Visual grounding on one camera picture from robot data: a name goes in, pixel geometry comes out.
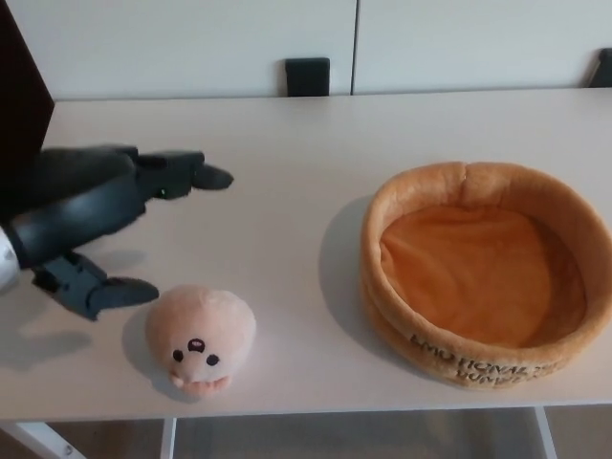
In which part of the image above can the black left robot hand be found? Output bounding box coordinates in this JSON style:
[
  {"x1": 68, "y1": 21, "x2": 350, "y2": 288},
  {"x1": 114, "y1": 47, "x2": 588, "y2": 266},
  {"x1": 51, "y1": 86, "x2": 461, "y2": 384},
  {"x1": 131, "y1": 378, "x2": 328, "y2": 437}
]
[{"x1": 9, "y1": 145, "x2": 235, "y2": 322}]

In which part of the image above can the beige plush dumpling toy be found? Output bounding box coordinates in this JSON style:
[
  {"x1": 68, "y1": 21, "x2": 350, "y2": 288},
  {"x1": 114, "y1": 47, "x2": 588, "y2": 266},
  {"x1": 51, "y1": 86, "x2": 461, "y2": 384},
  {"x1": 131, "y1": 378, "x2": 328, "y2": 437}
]
[{"x1": 144, "y1": 283, "x2": 259, "y2": 391}]

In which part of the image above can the orange round plush basket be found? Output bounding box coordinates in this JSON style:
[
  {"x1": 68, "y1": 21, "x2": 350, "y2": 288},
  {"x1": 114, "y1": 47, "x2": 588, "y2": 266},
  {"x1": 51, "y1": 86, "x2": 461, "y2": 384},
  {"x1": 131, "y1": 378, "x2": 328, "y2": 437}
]
[{"x1": 358, "y1": 161, "x2": 601, "y2": 392}]

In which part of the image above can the dark brown side panel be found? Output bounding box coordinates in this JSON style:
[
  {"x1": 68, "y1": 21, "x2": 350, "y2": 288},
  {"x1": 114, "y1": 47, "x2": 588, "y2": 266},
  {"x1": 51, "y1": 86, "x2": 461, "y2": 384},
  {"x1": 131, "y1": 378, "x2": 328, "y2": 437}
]
[{"x1": 0, "y1": 0, "x2": 55, "y2": 211}]

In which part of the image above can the white table leg frame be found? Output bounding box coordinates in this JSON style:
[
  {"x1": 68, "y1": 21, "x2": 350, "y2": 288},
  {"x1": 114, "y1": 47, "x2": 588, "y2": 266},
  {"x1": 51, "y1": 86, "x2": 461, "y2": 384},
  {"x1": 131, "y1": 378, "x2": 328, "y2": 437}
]
[
  {"x1": 0, "y1": 405, "x2": 179, "y2": 459},
  {"x1": 533, "y1": 405, "x2": 559, "y2": 459}
]

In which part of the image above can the black square cabinet handle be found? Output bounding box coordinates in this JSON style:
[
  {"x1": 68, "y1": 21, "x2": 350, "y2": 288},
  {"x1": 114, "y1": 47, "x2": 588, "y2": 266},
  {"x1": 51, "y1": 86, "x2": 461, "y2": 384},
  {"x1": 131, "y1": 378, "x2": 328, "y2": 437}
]
[
  {"x1": 586, "y1": 47, "x2": 612, "y2": 89},
  {"x1": 285, "y1": 56, "x2": 332, "y2": 98}
]

